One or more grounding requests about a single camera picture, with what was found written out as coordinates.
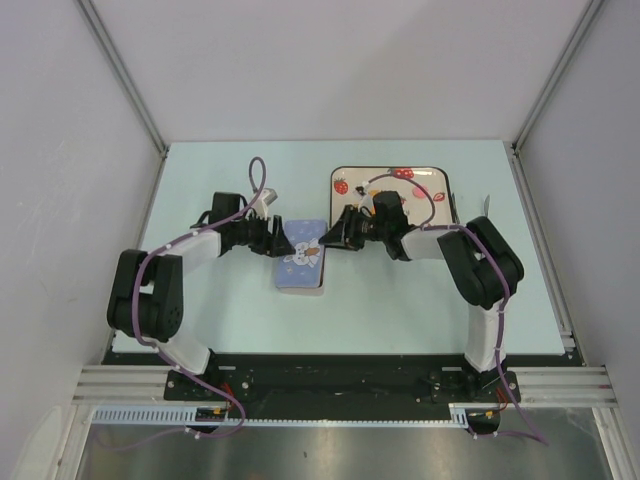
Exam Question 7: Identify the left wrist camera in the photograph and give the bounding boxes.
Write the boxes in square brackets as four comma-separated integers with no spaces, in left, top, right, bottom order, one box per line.
[256,188,278,214]

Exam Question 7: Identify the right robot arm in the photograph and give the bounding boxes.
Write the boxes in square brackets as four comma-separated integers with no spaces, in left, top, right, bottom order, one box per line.
[319,191,524,401]

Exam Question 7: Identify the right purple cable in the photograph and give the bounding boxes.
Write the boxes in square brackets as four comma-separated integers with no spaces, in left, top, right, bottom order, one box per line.
[357,169,549,446]

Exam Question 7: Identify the white rectangular tin box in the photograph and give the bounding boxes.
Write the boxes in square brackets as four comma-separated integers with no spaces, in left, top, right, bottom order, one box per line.
[275,263,324,296]

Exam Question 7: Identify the strawberry print tray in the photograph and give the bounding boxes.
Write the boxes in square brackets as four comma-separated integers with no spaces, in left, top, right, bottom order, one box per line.
[330,166,454,226]

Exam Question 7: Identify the pink round cookie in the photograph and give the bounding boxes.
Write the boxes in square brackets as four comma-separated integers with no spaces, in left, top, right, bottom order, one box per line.
[412,187,426,198]

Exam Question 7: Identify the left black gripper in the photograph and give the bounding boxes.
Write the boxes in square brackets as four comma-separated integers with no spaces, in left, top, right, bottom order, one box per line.
[230,210,295,258]

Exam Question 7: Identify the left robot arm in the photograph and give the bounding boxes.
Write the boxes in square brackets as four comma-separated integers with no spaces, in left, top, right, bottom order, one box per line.
[106,188,294,400]

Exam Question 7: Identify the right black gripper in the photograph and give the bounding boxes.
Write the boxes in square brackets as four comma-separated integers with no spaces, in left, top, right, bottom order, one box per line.
[319,205,389,252]

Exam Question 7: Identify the metal tongs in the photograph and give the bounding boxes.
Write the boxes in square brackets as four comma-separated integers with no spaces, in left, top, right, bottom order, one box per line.
[450,193,491,223]

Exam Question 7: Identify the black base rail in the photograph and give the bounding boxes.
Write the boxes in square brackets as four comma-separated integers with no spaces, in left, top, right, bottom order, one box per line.
[104,353,521,423]

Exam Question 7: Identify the white cable duct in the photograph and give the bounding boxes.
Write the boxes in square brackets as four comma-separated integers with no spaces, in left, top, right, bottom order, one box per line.
[92,402,506,429]

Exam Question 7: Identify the silver tin lid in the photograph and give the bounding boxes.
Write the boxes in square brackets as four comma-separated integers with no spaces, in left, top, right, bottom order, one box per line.
[277,219,327,268]

